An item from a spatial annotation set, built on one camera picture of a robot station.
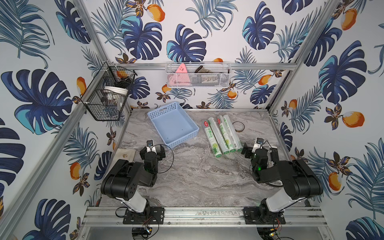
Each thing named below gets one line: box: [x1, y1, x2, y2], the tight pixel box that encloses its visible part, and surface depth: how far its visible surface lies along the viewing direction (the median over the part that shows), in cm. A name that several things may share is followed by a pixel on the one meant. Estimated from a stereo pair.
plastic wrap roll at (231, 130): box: [223, 114, 244, 152], surface depth 105 cm
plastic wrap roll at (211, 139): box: [202, 119, 223, 158], surface depth 102 cm
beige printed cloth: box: [110, 148, 136, 169], surface depth 97 cm
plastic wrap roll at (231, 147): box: [217, 115, 237, 153], surface depth 105 cm
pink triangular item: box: [168, 63, 191, 87], surface depth 92 cm
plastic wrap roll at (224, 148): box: [208, 117, 230, 155], surface depth 104 cm
